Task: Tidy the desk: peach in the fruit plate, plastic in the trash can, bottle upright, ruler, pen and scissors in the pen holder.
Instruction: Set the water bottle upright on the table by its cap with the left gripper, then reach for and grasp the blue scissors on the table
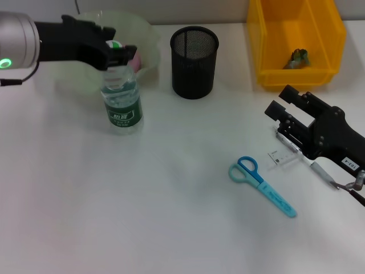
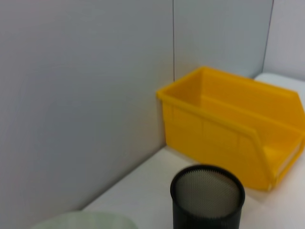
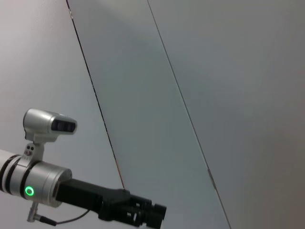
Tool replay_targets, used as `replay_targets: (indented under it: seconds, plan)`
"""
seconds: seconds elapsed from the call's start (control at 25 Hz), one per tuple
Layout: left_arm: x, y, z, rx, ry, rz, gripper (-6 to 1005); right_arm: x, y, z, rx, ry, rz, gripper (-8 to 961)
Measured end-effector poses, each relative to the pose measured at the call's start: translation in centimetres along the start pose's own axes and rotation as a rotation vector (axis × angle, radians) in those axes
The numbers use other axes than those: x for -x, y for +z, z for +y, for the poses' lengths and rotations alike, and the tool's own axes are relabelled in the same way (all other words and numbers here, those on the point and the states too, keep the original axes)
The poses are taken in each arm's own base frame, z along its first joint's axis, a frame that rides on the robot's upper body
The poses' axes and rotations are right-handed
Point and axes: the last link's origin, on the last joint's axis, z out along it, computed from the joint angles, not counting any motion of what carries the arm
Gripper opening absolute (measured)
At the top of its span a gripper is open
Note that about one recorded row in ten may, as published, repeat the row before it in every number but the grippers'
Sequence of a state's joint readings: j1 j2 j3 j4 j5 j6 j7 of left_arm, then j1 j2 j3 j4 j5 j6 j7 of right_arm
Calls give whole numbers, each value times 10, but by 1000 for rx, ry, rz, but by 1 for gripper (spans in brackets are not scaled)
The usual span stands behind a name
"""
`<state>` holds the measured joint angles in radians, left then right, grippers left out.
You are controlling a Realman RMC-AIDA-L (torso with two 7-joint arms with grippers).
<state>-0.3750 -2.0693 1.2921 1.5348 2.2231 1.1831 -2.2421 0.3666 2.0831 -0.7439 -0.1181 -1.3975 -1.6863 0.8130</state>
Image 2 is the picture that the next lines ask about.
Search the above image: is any yellow plastic storage bin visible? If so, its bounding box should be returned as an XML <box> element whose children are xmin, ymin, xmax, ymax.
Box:
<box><xmin>155</xmin><ymin>66</ymin><xmax>305</xmax><ymax>192</ymax></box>

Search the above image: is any pale green glass fruit bowl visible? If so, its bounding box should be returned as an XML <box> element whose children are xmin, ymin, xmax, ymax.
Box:
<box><xmin>30</xmin><ymin>211</ymin><xmax>139</xmax><ymax>229</ymax></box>

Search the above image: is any black mesh pen cup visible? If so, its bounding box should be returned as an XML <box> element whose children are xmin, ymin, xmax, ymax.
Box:
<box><xmin>170</xmin><ymin>164</ymin><xmax>246</xmax><ymax>229</ymax></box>

